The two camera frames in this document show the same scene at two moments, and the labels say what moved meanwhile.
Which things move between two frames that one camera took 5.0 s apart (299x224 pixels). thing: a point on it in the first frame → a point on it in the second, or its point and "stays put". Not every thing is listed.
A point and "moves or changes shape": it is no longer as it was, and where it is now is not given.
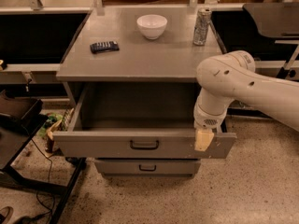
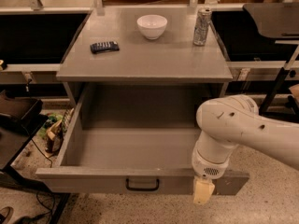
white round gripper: x=206 y=120 → x=207 y=166
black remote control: x=104 y=47 stays put
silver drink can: x=202 y=26 stays put
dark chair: x=281 y=21 stays put
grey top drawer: x=137 y=120 moves or changes shape
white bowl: x=151 y=25 stays put
